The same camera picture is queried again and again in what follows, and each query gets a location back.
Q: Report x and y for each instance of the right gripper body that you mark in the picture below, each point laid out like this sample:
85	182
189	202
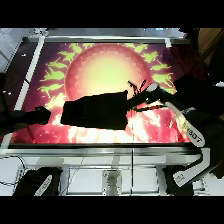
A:
138	99

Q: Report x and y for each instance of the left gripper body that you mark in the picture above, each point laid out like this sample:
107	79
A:
40	115

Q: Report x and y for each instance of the black garment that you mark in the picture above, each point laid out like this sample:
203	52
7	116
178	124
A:
95	111

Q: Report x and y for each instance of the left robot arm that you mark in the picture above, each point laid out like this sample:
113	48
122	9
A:
14	118

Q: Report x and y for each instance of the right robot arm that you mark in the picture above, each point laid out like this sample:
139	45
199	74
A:
190	124

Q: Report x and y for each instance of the heap of clothes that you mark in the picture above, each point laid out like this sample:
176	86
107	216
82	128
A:
196	90

